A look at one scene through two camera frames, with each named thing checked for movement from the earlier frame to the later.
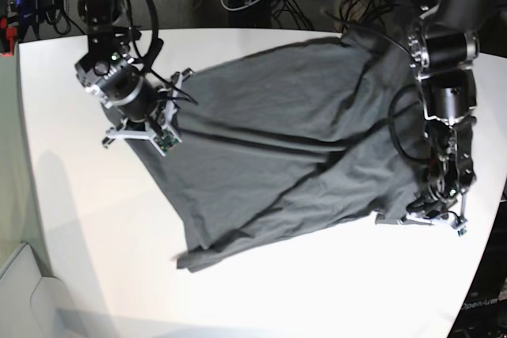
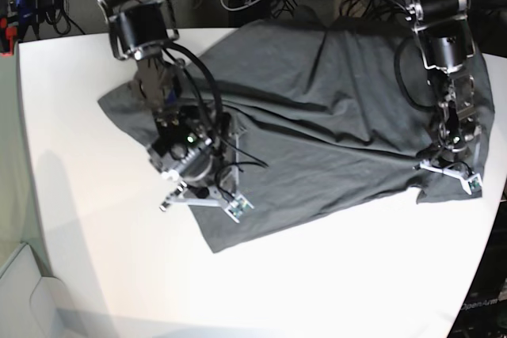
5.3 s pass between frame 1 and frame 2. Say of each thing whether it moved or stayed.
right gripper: moved
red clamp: stayed
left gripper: moved
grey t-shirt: moved
